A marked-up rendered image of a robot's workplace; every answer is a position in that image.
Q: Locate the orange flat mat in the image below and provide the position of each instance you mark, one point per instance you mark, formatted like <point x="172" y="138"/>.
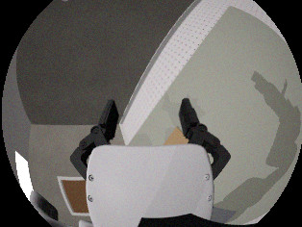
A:
<point x="176" y="137"/>

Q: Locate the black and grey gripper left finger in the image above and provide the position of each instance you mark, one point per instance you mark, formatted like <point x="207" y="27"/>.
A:
<point x="99" y="135"/>

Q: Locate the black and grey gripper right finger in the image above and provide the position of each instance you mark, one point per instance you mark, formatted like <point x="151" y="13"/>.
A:
<point x="198" y="134"/>

